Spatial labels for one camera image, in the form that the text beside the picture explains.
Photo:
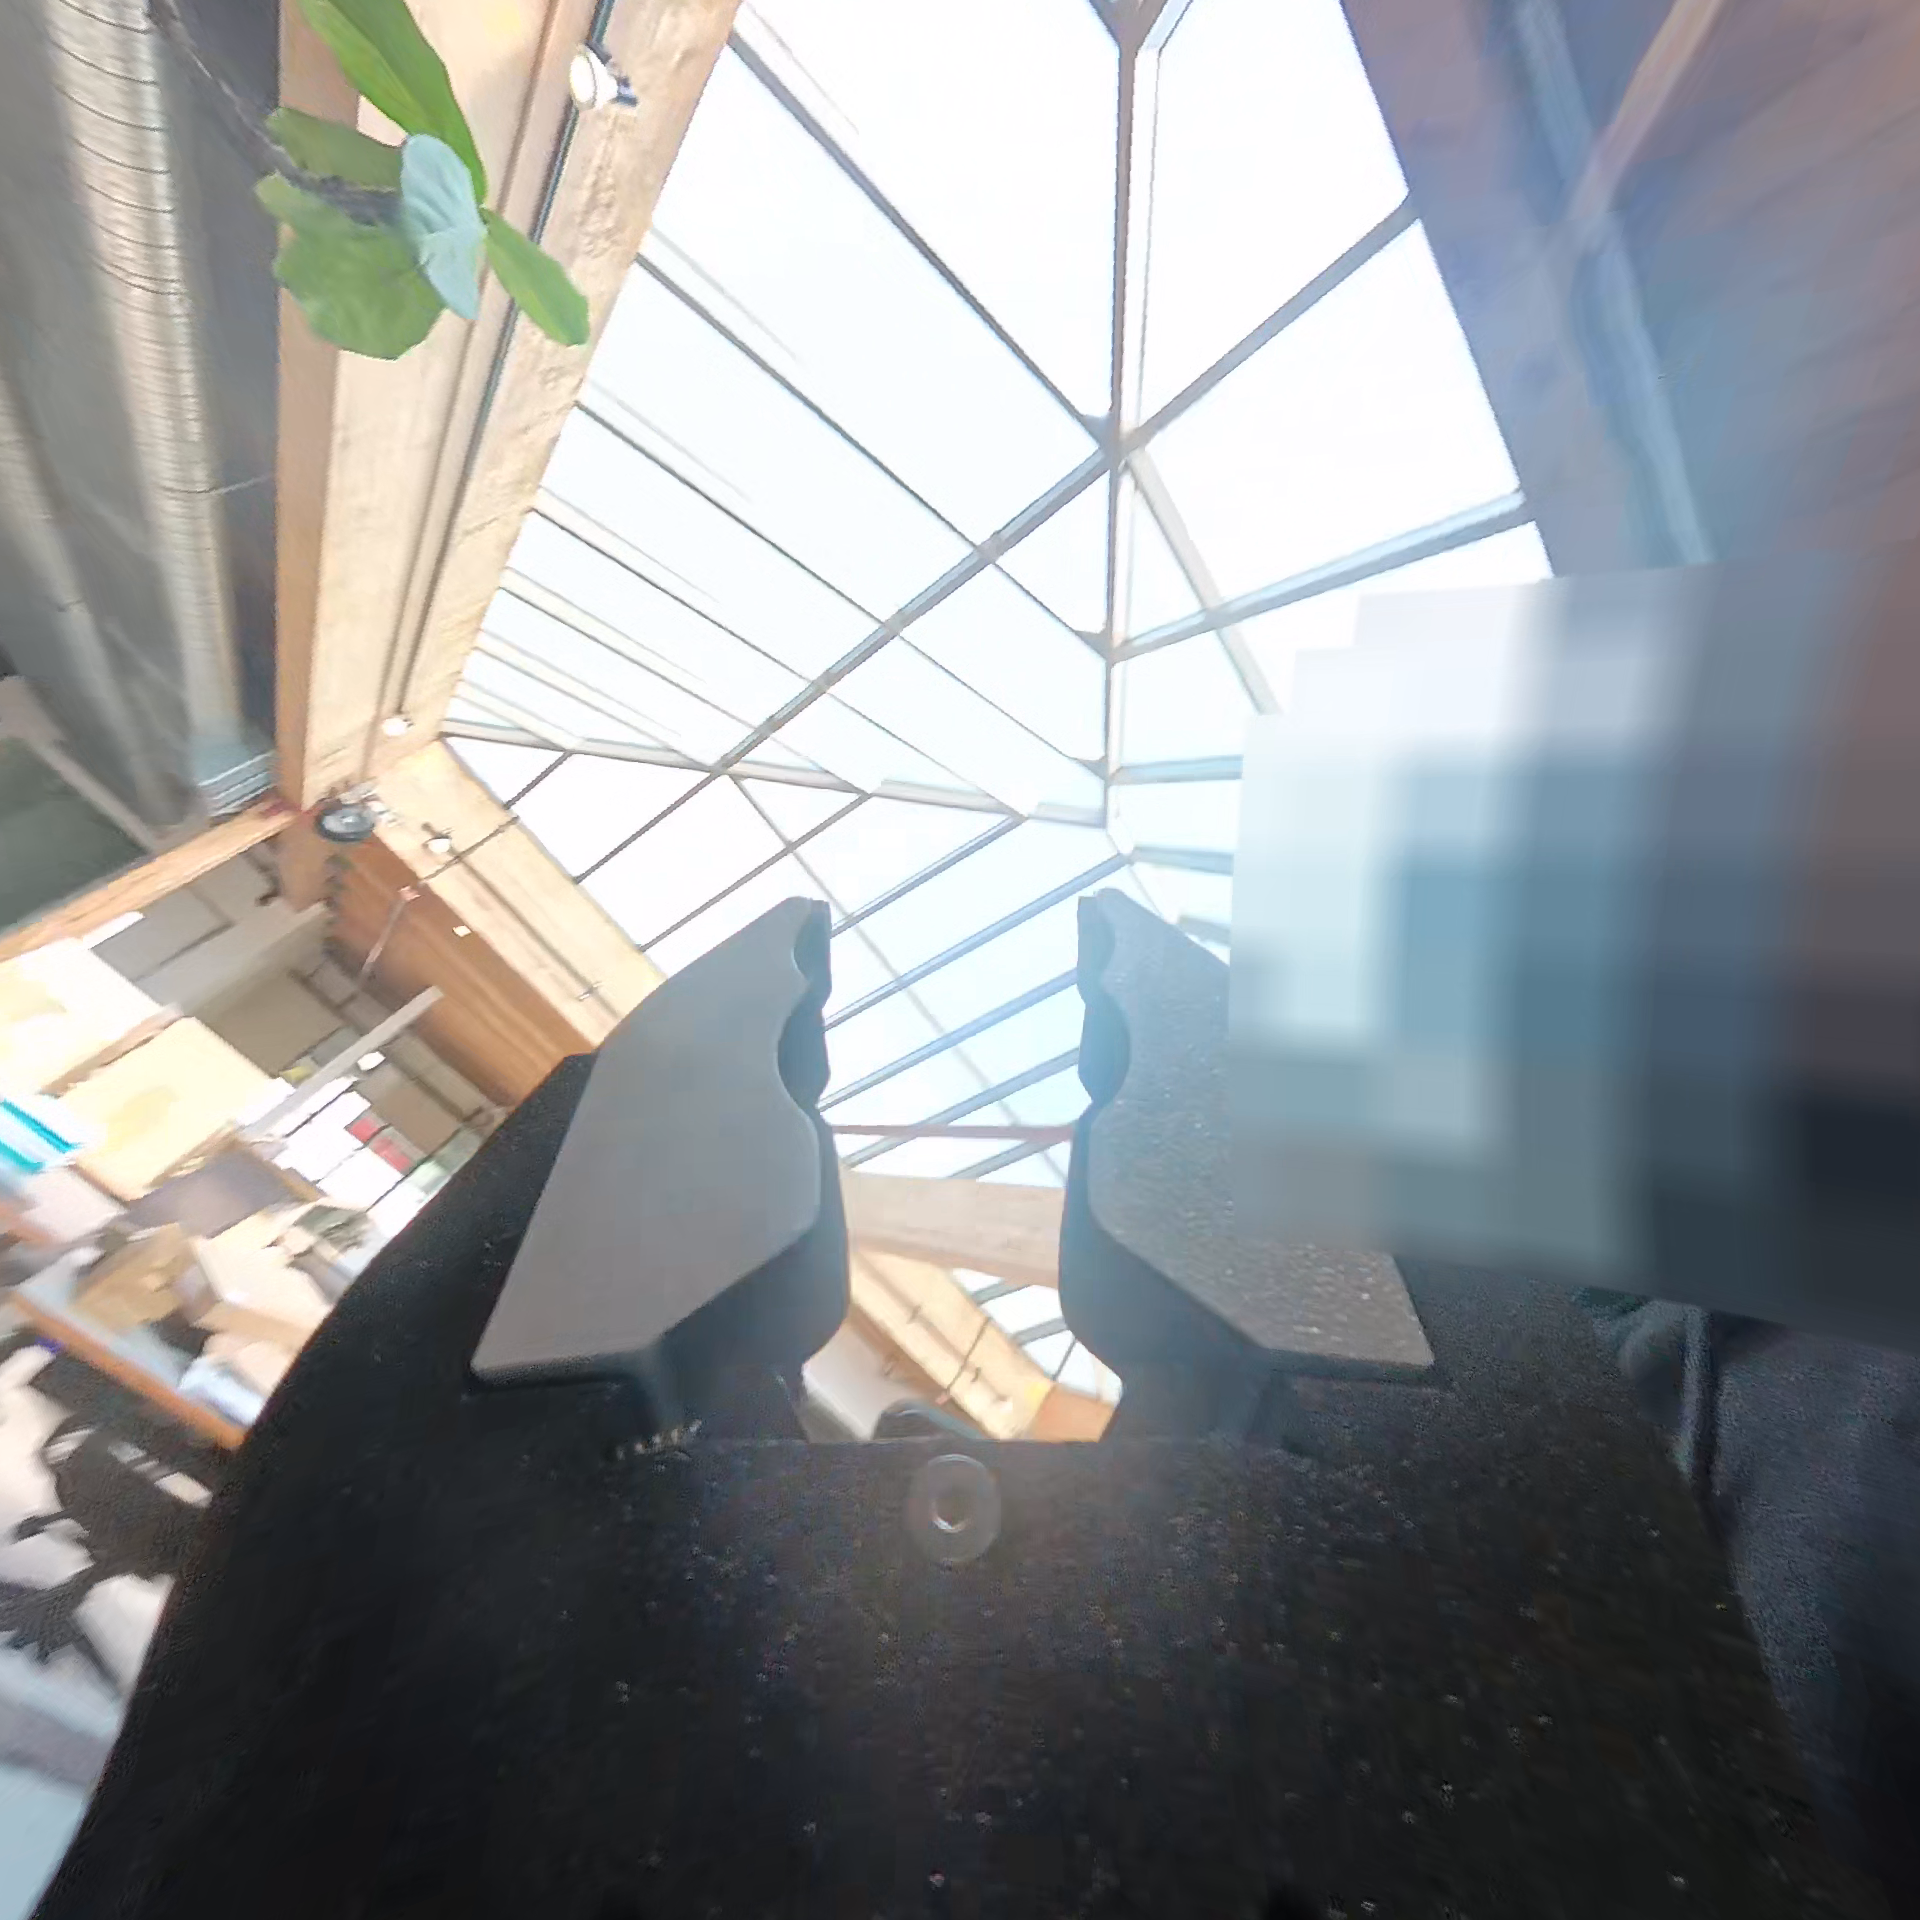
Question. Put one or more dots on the white spotlight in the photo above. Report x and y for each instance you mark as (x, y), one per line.
(596, 79)

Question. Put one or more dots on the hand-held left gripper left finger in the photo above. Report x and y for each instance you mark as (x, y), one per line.
(675, 1185)

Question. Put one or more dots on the black office chair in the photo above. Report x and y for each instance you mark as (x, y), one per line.
(91, 1484)

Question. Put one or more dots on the person's dark jacket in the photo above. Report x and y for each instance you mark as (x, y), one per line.
(1830, 1501)

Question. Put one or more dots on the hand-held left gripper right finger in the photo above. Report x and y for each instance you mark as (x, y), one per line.
(1184, 1201)

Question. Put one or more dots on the green plant leaves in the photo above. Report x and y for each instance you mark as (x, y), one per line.
(361, 270)

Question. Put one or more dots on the cluttered wooden shelf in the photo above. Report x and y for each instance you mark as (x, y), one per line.
(165, 1141)

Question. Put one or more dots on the light wooden roof beam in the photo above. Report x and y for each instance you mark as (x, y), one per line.
(960, 1223)

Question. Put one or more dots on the silver ventilation duct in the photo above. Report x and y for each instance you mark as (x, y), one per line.
(121, 374)

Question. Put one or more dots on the black ceiling lamp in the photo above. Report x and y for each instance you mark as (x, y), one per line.
(344, 822)

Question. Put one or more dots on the thick wooden roof beam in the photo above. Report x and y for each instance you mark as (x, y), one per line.
(435, 450)

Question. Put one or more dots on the red metal tie rod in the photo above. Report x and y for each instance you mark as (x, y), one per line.
(960, 1130)

